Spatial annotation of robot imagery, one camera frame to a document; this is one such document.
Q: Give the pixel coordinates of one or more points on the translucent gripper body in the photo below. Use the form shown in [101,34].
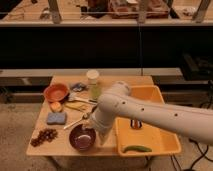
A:
[102,127]

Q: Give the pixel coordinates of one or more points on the dark purple bowl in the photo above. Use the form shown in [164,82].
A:
[82,139]

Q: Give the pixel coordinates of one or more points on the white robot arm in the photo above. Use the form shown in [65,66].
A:
[115,101]

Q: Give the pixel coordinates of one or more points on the yellow plastic tray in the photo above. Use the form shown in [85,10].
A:
[160,142]

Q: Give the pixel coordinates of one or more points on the metal spoon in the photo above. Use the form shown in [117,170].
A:
[76,121]

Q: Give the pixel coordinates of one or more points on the green bottle with white lid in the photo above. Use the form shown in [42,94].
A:
[93,84]

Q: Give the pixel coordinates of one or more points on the blue grey crumpled object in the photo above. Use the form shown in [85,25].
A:
[78,87]

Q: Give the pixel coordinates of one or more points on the wooden table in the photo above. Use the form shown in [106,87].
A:
[60,146]

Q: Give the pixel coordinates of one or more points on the green chili pepper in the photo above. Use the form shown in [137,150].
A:
[137,148]

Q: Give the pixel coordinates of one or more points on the orange fruit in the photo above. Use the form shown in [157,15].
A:
[56,107]

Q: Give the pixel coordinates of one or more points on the blue sponge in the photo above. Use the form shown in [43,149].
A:
[56,119]

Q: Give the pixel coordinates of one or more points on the orange bowl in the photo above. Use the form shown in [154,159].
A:
[55,92]

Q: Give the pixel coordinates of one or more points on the bunch of dark grapes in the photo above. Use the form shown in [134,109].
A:
[44,135]

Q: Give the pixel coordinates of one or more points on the white handled brush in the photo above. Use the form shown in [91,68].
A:
[74,97]

